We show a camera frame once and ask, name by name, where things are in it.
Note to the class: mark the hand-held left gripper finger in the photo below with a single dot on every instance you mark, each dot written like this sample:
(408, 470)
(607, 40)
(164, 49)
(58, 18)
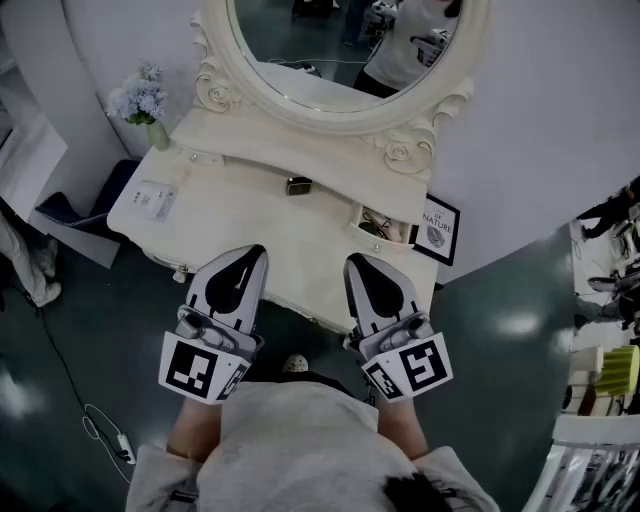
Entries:
(200, 285)
(255, 300)

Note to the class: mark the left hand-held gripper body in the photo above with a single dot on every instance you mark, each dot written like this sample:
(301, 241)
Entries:
(190, 365)

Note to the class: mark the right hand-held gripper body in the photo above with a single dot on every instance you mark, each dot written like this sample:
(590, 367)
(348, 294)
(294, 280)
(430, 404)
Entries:
(420, 367)

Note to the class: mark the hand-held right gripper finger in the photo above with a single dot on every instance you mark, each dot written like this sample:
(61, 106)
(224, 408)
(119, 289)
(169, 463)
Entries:
(407, 300)
(357, 300)

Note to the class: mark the small white drawer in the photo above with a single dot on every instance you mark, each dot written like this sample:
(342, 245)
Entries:
(205, 159)
(372, 242)

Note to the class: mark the white ornate dressing table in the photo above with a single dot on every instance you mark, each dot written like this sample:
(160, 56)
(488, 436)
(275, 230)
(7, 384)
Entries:
(280, 225)

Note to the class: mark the small black rectangular object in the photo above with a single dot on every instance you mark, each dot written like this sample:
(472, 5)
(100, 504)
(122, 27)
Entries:
(298, 186)

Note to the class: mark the person's left forearm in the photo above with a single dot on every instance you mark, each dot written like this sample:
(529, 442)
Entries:
(195, 430)

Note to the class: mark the person's right forearm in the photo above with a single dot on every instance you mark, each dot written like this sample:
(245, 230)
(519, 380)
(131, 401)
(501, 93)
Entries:
(402, 430)

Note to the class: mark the person's white shoe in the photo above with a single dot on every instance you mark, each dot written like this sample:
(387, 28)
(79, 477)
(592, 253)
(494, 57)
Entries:
(295, 362)

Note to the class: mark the black framed leaf picture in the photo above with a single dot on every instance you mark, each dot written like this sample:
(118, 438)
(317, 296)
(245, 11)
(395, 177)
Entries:
(440, 227)

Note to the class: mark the person's black trousers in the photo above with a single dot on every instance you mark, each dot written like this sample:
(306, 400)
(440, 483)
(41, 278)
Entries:
(325, 382)

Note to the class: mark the white printed box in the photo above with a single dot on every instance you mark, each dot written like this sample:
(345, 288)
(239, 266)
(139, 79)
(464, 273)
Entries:
(150, 197)

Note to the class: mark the person's grey shirt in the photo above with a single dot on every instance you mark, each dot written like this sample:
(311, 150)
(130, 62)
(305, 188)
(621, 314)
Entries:
(300, 440)

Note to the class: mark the green glass vase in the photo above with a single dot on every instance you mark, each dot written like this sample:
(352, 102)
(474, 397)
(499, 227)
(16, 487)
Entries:
(159, 135)

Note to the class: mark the white shelf rack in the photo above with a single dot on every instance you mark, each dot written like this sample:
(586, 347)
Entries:
(575, 435)

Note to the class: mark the oval white framed mirror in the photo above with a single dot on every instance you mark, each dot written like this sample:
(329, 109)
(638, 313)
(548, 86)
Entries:
(320, 117)

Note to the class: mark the blue flower bunch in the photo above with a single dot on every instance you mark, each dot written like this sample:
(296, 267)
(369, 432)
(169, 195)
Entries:
(140, 95)

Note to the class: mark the yellow green ridged object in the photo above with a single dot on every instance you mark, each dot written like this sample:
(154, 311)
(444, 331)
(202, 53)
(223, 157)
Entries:
(620, 367)

